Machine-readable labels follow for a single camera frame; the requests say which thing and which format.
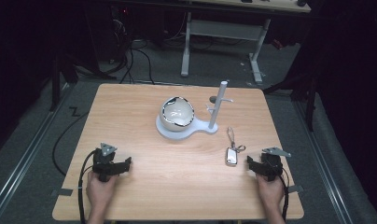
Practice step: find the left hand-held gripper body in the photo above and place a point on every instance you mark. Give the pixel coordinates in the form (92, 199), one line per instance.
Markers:
(104, 161)

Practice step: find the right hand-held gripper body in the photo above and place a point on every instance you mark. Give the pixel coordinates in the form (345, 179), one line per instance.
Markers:
(273, 165)

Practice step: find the silver car key with keyring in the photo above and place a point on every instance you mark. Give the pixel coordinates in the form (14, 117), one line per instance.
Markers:
(231, 156)

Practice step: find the person's right hand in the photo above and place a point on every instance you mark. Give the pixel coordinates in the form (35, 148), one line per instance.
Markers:
(270, 193)

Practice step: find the person's left hand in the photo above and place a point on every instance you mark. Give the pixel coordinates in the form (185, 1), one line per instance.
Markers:
(99, 192)

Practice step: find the grey tape strip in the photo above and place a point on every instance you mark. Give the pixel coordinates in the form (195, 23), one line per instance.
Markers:
(62, 192)
(295, 188)

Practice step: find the white key holder stand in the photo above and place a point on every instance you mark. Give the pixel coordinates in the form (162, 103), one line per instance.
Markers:
(216, 105)

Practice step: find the white bowl with black rim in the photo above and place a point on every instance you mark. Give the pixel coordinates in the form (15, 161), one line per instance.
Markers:
(176, 114)

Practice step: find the small dark round disc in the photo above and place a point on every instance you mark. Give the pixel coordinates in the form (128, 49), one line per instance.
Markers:
(212, 99)

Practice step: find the black metal stand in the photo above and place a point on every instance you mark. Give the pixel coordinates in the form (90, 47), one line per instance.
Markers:
(57, 81)
(301, 90)

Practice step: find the white-legged wooden desk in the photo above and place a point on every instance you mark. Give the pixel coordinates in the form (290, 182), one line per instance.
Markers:
(227, 29)

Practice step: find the metal floor rail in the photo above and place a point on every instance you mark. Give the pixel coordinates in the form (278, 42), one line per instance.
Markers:
(28, 146)
(323, 161)

